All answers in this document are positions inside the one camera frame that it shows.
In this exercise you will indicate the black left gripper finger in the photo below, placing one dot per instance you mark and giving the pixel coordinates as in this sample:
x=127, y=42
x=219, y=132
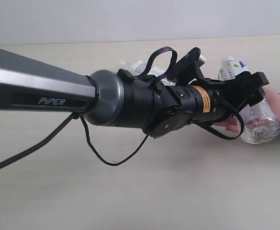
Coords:
x=245, y=89

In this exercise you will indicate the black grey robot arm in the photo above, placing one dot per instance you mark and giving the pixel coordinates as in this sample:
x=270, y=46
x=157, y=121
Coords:
x=169, y=94

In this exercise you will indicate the clear bottle white blue label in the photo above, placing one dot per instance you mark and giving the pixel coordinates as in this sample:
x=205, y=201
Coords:
x=261, y=125

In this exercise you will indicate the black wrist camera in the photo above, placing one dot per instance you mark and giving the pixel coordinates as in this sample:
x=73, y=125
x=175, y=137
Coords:
x=187, y=68

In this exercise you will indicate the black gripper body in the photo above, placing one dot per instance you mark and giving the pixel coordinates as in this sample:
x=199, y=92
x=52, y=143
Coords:
x=220, y=108

